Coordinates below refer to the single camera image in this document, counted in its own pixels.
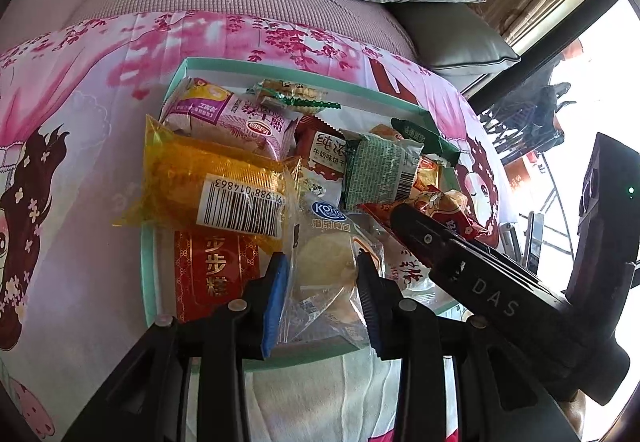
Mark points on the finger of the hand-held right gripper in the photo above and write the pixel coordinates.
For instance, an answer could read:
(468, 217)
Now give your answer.
(425, 237)

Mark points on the pink cake packet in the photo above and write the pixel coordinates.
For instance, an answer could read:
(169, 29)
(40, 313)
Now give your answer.
(225, 119)

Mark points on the clear round bread packet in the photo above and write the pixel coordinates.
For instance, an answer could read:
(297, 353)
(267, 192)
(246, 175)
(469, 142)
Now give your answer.
(322, 262)

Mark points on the black metal rack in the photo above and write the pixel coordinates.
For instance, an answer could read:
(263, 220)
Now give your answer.
(520, 122)

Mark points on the teal shallow cardboard box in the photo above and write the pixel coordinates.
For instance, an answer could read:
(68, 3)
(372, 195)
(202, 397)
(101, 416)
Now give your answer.
(365, 112)

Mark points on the dark green snack packet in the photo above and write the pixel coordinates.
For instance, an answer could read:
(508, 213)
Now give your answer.
(420, 134)

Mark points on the yellow transparent snack packet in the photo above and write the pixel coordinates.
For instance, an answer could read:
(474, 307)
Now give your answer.
(200, 177)

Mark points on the clear packet green zigzag edge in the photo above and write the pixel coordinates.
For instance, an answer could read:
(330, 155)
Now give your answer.
(290, 94)

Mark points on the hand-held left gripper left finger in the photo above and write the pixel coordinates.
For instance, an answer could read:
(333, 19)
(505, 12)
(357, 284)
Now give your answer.
(274, 307)

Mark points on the red and gold long packet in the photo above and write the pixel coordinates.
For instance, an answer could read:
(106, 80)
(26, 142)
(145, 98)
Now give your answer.
(215, 267)

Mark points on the red and white biscuit packet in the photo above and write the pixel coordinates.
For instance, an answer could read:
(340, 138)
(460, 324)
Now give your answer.
(320, 152)

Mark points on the pink printed blanket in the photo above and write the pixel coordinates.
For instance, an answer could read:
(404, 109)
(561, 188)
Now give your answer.
(75, 147)

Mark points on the white biscuit print packet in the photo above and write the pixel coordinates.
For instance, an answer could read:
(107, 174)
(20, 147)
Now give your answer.
(412, 272)

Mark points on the mint green barcode packet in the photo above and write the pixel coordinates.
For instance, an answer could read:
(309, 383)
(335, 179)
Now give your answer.
(380, 167)

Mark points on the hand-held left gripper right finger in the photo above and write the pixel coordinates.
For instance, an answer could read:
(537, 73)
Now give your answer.
(372, 312)

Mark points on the red printed pastry packet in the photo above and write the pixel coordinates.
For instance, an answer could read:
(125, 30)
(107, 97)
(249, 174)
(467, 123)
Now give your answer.
(450, 207)

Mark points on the grey sofa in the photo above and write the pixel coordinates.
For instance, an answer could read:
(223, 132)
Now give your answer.
(450, 32)

